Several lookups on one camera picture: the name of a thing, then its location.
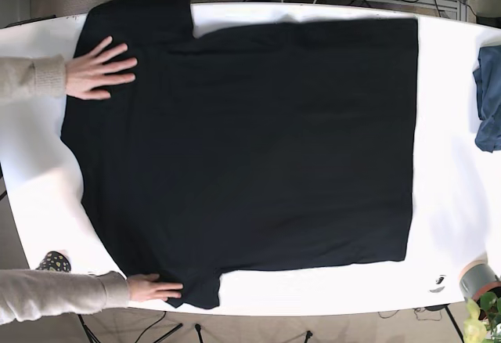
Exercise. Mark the black gold-dotted cup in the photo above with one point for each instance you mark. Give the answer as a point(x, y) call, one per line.
point(56, 262)

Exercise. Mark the second beige sleeve forearm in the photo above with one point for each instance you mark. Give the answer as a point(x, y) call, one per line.
point(28, 295)

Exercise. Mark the person's bare hand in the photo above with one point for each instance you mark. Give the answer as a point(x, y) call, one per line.
point(87, 75)

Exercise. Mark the right silver table grommet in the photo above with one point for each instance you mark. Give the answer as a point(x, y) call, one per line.
point(437, 283)

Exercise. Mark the person's second hand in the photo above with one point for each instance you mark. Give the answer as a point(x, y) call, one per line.
point(149, 287)

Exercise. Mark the green potted plant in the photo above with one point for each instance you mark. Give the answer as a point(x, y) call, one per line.
point(483, 322)

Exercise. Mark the grey flower pot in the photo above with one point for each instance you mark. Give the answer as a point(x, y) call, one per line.
point(477, 279)

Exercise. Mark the beige sweater sleeve forearm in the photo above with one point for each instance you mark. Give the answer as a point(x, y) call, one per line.
point(26, 78)

